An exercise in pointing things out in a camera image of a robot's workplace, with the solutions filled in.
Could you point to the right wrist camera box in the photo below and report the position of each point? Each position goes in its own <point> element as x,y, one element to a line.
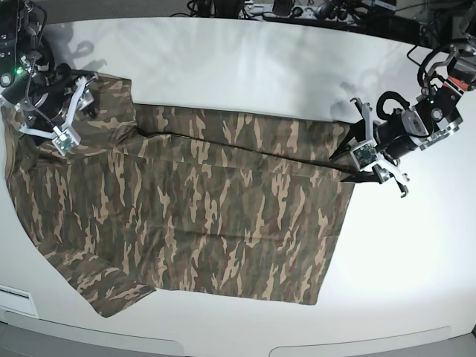
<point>65,139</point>

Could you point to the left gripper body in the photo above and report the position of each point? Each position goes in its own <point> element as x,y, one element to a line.
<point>384,168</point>

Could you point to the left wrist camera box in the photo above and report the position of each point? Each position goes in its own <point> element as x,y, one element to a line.
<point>365,155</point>

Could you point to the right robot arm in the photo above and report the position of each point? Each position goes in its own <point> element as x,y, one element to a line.
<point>28,64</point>

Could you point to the power strip with cables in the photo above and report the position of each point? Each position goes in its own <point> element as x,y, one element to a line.
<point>324,11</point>

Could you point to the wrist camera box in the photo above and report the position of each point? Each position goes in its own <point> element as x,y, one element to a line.
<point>365,155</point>
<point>65,139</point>

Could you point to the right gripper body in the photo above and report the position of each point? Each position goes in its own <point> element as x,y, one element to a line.
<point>55,118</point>

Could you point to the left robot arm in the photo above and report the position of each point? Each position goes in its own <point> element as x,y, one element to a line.
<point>394,127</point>

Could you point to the black equipment box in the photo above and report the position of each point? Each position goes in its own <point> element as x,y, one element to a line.
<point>396,28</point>

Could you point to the white label plate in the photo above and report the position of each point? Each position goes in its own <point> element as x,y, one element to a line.
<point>17,301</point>

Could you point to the camouflage T-shirt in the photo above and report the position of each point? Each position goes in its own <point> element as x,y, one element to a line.
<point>160,197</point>

